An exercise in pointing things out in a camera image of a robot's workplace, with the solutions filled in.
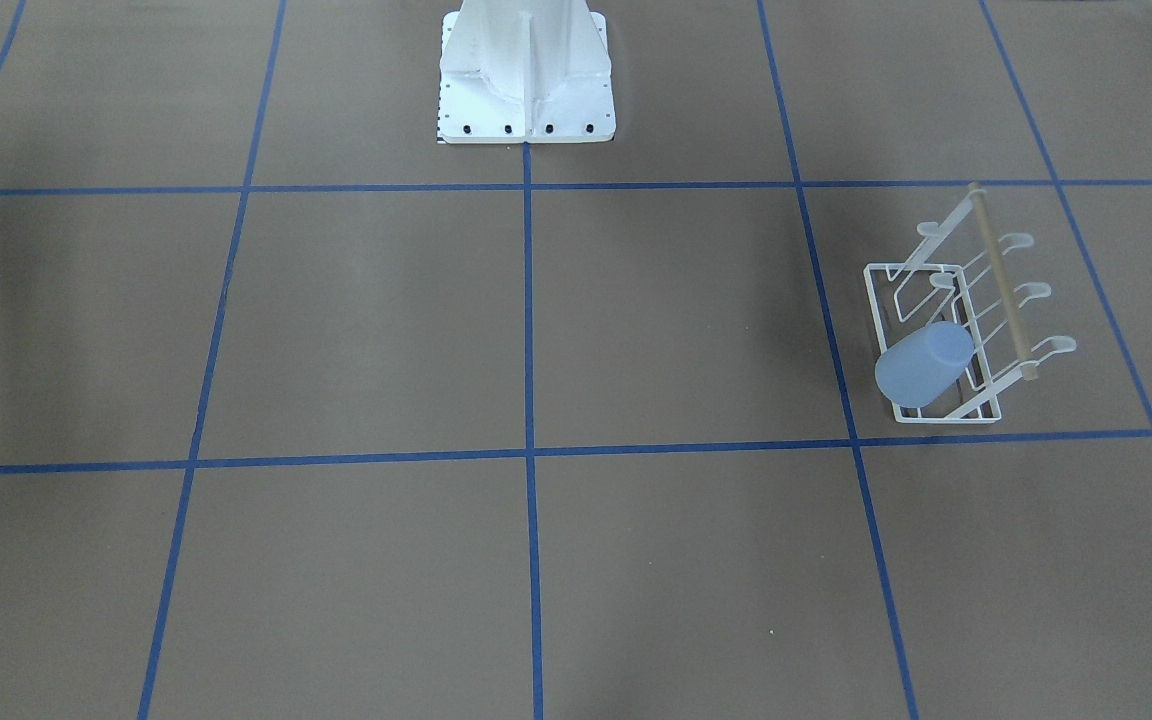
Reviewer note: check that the light blue plastic cup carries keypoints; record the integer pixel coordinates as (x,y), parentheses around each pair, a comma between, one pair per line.
(920,367)

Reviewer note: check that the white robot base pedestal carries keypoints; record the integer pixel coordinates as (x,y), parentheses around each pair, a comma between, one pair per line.
(525,72)

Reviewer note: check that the white wire cup holder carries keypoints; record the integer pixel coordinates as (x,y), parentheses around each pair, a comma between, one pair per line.
(957,272)

